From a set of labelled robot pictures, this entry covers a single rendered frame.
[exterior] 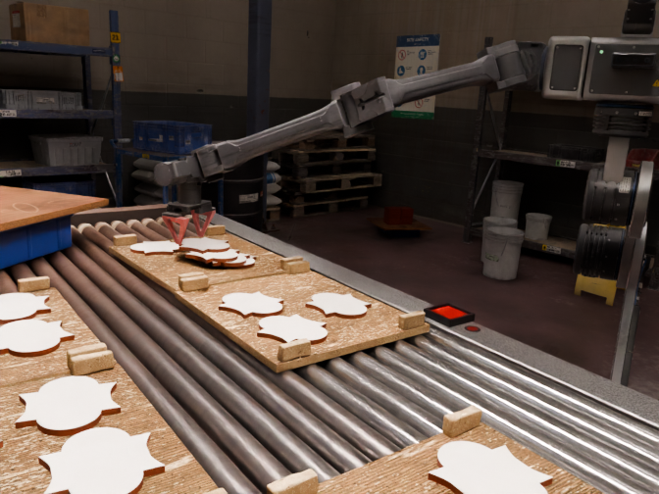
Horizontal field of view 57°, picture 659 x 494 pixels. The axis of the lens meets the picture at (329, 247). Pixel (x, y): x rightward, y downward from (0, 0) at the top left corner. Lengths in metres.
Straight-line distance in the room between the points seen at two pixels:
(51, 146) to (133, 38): 1.56
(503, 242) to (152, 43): 3.89
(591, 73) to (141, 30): 5.29
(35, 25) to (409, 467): 4.96
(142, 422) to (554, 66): 1.30
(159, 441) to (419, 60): 6.49
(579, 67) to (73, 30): 4.43
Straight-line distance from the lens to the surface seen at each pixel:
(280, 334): 1.08
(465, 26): 6.77
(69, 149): 5.52
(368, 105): 1.35
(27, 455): 0.82
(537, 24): 6.35
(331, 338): 1.09
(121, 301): 1.36
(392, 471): 0.76
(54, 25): 5.46
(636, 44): 1.69
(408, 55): 7.17
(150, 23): 6.54
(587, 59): 1.69
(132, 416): 0.87
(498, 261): 4.88
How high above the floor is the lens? 1.37
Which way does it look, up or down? 15 degrees down
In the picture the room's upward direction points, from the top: 3 degrees clockwise
